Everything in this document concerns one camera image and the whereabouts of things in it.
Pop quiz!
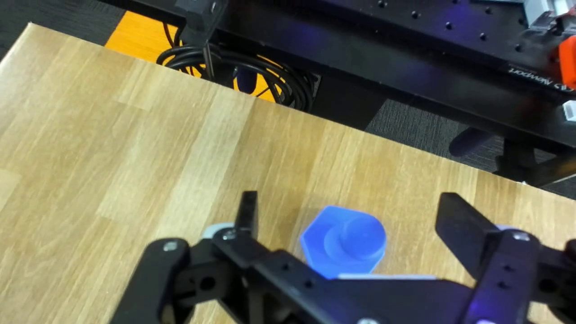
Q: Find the coiled black cable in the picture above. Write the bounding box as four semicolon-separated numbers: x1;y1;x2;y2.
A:
155;42;320;114

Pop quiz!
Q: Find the blue hex bolt toy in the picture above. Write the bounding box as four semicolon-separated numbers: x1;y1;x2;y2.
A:
297;204;389;281

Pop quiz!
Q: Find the black clamp with orange trigger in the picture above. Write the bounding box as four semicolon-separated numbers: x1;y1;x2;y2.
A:
545;33;576;125

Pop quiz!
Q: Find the aluminium extrusion bar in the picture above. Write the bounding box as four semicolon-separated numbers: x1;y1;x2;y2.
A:
520;0;576;22

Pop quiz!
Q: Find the black perforated mounting board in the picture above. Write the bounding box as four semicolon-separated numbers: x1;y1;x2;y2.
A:
227;0;576;152

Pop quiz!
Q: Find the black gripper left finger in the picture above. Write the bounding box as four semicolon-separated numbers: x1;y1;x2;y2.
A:
110;189;362;324

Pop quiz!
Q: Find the orange flat floor object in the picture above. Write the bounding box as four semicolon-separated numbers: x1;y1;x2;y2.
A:
104;9;279;103

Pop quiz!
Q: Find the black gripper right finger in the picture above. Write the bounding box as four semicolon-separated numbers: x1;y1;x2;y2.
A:
434;191;576;324

